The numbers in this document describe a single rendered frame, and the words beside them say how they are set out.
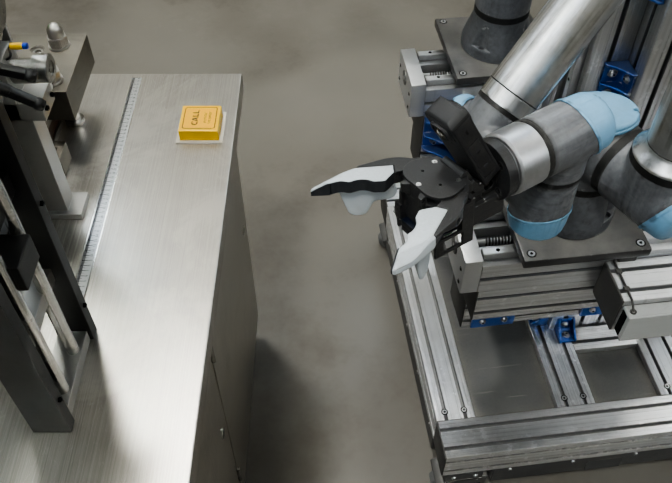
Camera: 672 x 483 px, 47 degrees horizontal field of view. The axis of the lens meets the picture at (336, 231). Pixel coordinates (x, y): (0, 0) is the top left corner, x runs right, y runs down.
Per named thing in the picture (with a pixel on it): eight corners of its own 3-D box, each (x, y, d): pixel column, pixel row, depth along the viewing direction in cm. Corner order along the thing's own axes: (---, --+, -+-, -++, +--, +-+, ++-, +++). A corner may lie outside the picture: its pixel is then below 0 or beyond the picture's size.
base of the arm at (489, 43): (519, 21, 174) (527, -19, 167) (539, 61, 164) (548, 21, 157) (453, 26, 173) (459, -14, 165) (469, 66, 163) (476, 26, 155)
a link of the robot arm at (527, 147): (554, 140, 82) (502, 107, 88) (521, 156, 81) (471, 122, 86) (546, 194, 87) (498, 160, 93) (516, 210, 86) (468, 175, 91)
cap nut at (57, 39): (67, 52, 131) (60, 29, 128) (46, 52, 131) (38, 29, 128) (72, 39, 133) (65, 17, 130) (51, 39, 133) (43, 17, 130)
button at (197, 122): (219, 141, 135) (217, 130, 134) (179, 141, 135) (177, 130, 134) (223, 115, 140) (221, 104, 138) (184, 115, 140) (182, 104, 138)
